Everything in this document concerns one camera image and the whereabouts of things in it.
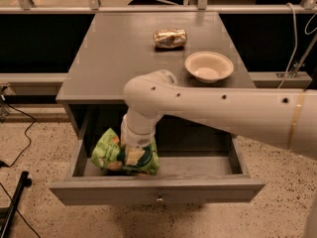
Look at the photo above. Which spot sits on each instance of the black stand leg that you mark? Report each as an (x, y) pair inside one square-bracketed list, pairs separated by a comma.
[(7, 213)]

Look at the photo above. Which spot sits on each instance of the open grey top drawer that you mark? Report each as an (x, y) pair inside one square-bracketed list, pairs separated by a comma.
[(197, 164)]

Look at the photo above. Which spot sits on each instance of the grey wooden cabinet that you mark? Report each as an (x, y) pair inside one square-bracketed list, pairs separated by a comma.
[(120, 45)]

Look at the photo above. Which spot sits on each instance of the white paper bowl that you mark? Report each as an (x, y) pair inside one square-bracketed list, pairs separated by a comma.
[(209, 67)]

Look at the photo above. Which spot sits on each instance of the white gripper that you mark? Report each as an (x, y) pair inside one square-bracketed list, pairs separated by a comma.
[(135, 139)]

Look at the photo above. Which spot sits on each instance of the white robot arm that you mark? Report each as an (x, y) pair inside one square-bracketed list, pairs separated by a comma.
[(283, 118)]

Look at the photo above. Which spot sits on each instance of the crushed gold soda can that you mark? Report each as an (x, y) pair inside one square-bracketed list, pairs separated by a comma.
[(170, 38)]

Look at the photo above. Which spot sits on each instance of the grey metal railing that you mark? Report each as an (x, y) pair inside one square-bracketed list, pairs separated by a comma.
[(152, 0)]

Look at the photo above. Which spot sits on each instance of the green rice chip bag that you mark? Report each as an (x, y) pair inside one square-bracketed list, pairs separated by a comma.
[(109, 155)]

